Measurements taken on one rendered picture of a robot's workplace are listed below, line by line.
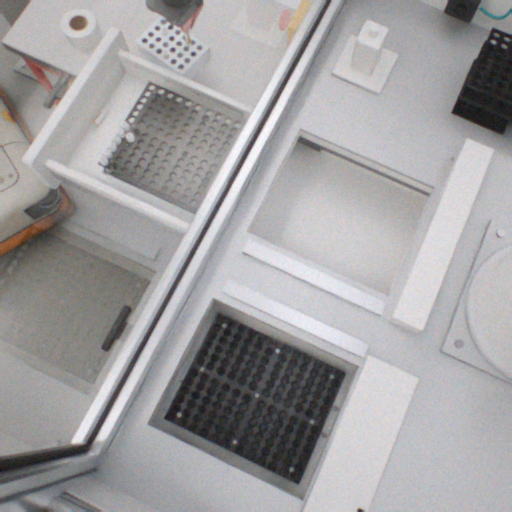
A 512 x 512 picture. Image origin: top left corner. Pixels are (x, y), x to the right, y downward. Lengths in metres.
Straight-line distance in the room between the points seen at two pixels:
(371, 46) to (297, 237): 0.34
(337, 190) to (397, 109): 0.18
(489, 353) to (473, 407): 0.08
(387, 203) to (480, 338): 0.32
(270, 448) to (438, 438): 0.25
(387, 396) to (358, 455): 0.09
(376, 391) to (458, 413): 0.13
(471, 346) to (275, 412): 0.31
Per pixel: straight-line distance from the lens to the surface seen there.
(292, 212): 1.00
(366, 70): 0.98
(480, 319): 0.85
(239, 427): 0.87
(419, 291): 0.83
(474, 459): 0.88
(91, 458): 0.80
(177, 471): 0.84
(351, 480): 0.83
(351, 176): 1.04
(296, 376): 0.91
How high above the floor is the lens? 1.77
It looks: 74 degrees down
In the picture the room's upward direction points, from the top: 11 degrees clockwise
